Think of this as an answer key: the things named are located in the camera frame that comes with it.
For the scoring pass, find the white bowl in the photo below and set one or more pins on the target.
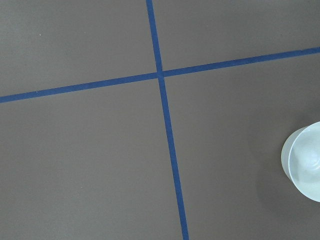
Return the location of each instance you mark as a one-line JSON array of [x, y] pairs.
[[300, 160]]

